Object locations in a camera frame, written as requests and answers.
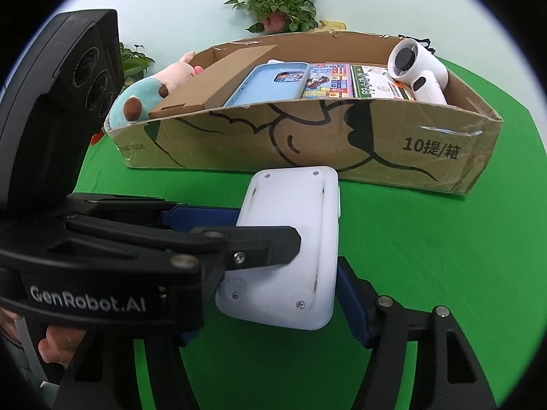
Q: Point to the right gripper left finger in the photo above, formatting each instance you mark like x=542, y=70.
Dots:
x=111, y=262

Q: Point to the white plastic device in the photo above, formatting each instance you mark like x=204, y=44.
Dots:
x=298, y=209

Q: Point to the light blue phone case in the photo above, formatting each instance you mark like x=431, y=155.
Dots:
x=271, y=82

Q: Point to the person's left hand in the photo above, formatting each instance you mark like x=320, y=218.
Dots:
x=58, y=346

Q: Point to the red paper cup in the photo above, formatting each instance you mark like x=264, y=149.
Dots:
x=96, y=138

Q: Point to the pink and teal plush pig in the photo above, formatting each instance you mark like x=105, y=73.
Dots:
x=136, y=102

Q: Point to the potted plant left side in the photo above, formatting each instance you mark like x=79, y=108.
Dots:
x=135, y=63

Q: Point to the green tablecloth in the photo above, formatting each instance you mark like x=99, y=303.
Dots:
x=482, y=255

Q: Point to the large cardboard tray box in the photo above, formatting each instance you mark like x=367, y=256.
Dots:
x=442, y=148

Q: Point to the potted plant in pink pot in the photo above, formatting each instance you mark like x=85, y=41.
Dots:
x=278, y=16

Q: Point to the colourful picture book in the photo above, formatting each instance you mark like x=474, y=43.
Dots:
x=329, y=80

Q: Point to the yellow cloth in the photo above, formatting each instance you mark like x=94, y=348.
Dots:
x=325, y=25

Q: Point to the green and white book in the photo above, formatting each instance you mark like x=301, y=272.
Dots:
x=371, y=82

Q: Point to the white handheld fan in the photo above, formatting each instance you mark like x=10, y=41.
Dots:
x=414, y=66

